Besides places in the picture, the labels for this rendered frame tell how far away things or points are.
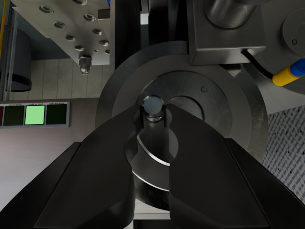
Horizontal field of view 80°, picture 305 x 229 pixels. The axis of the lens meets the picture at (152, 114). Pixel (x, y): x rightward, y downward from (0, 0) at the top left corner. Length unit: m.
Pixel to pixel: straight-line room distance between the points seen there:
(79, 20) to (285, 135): 0.42
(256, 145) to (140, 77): 0.11
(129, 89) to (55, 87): 2.61
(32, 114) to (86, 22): 0.30
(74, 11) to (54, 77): 2.42
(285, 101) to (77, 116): 0.47
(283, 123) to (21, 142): 0.60
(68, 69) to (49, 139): 2.22
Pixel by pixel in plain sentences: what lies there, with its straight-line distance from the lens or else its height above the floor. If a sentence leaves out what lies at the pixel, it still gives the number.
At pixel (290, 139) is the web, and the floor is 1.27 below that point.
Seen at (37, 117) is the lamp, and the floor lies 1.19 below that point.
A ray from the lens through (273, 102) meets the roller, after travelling 0.22.
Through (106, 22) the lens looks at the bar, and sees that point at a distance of 0.39.
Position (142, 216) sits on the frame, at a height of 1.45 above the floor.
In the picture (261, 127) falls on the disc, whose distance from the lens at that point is 0.18.
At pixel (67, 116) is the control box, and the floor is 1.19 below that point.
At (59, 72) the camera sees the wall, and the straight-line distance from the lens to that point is 2.80.
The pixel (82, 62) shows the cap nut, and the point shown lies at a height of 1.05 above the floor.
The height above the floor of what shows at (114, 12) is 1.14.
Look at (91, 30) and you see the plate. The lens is 0.45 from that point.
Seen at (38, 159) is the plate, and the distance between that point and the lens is 0.59.
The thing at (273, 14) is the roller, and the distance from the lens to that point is 0.23.
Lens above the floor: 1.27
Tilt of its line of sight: 9 degrees down
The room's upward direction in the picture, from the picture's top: 179 degrees clockwise
